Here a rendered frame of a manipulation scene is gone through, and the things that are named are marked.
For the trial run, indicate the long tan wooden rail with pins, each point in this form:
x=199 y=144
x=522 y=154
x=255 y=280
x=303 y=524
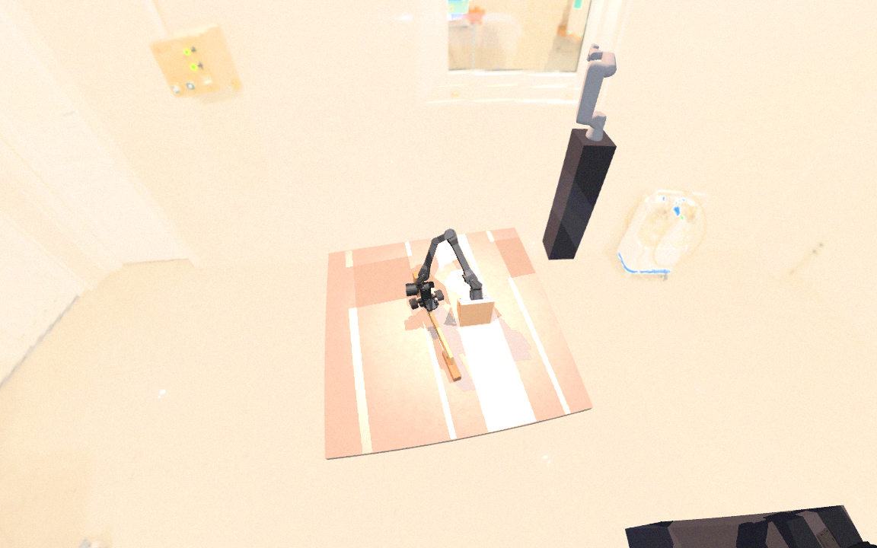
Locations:
x=441 y=336

